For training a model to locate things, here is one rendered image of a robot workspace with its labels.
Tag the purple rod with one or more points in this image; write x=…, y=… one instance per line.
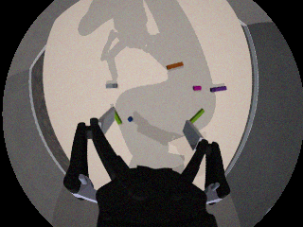
x=216, y=89

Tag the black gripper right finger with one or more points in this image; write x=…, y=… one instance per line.
x=216, y=186

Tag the orange rod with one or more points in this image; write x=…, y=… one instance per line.
x=174, y=65

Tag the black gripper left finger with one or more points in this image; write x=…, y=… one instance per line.
x=77, y=180

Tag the lime green rod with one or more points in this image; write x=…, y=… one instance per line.
x=117, y=118
x=196, y=116

